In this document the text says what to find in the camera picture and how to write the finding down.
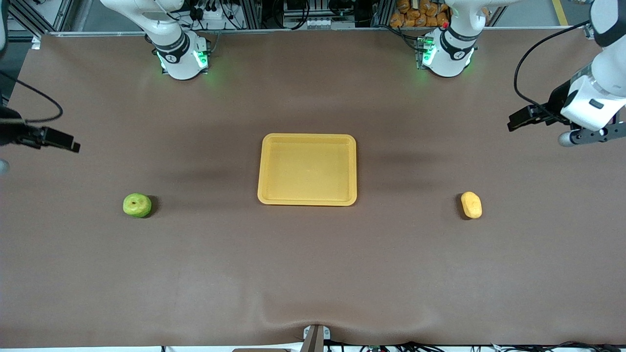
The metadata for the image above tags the yellow potato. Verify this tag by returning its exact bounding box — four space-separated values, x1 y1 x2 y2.
461 192 483 219

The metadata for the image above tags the green apple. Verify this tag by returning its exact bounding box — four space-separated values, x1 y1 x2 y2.
123 193 152 219

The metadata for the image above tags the yellow plastic tray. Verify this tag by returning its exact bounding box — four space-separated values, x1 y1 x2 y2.
258 133 358 206

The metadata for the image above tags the orange snack packets pile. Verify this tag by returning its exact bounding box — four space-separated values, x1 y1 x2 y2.
390 0 451 28

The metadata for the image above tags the white power strip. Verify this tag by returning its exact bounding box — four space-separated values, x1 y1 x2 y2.
193 6 230 22

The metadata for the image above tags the brown table cover mat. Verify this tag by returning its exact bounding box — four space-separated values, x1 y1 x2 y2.
0 29 626 349

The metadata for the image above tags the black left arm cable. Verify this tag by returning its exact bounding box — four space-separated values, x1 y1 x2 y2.
514 21 592 123

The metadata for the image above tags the aluminium frame post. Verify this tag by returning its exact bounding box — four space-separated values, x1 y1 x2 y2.
242 0 262 29
374 0 394 27

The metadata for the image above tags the black cable bundle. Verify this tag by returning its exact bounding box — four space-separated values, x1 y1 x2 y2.
328 341 626 352

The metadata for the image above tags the aluminium table edge rail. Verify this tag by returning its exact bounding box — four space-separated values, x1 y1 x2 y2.
49 27 546 36

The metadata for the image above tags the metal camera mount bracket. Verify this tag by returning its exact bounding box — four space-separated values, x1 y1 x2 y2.
302 324 331 352

